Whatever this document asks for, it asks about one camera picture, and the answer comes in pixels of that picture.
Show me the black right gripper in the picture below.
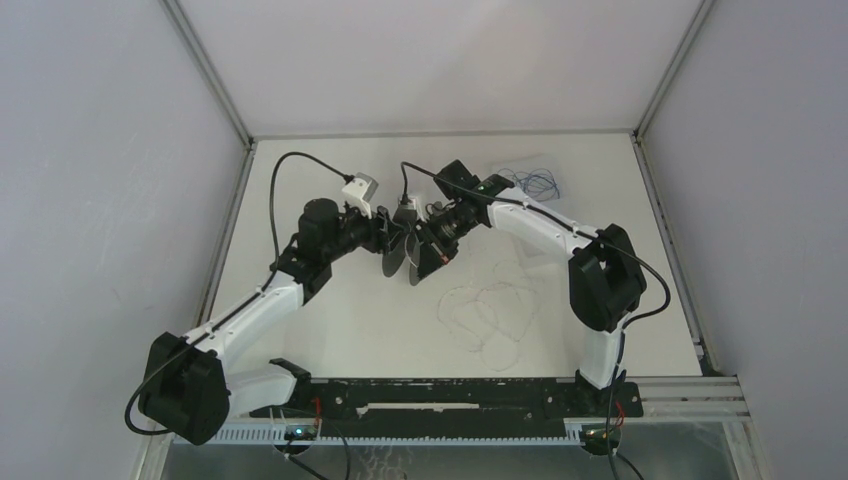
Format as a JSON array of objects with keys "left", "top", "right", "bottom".
[{"left": 411, "top": 208, "right": 478, "bottom": 281}]

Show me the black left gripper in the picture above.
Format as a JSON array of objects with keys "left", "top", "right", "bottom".
[{"left": 322, "top": 201, "right": 408, "bottom": 264}]

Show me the dark grey perforated spool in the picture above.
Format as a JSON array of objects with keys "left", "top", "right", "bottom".
[{"left": 381, "top": 220, "right": 422, "bottom": 286}]

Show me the white beaded cable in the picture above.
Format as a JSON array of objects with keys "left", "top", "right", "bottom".
[{"left": 437, "top": 231, "right": 538, "bottom": 372}]

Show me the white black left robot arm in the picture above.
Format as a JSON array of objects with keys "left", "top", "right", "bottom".
[{"left": 125, "top": 198, "right": 411, "bottom": 445}]

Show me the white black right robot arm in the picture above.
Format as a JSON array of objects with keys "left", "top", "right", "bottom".
[{"left": 409, "top": 160, "right": 647, "bottom": 416}]

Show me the clear plastic two-compartment tray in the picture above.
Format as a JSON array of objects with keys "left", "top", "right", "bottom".
[{"left": 491, "top": 154, "right": 564, "bottom": 203}]

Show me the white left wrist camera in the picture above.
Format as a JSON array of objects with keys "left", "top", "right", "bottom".
[{"left": 342, "top": 172, "right": 379, "bottom": 219}]

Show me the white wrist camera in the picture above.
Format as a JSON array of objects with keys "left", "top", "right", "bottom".
[
  {"left": 342, "top": 172, "right": 379, "bottom": 219},
  {"left": 392, "top": 194, "right": 420, "bottom": 230}
]

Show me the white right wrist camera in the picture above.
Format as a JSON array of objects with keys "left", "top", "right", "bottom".
[{"left": 392, "top": 194, "right": 420, "bottom": 230}]

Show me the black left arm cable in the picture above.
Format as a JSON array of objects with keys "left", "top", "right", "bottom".
[{"left": 124, "top": 151, "right": 355, "bottom": 437}]

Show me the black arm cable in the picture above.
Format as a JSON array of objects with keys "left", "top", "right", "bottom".
[
  {"left": 399, "top": 161, "right": 672, "bottom": 480},
  {"left": 124, "top": 151, "right": 355, "bottom": 437}
]

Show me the blue cable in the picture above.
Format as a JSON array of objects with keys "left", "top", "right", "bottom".
[{"left": 496, "top": 168, "right": 562, "bottom": 203}]

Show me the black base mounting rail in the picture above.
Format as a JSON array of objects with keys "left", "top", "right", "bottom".
[{"left": 249, "top": 367, "right": 645, "bottom": 435}]

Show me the white slotted cable duct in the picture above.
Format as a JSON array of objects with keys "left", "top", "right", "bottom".
[{"left": 205, "top": 421, "right": 603, "bottom": 446}]

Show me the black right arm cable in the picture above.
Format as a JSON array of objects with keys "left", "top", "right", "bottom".
[{"left": 399, "top": 161, "right": 672, "bottom": 480}]

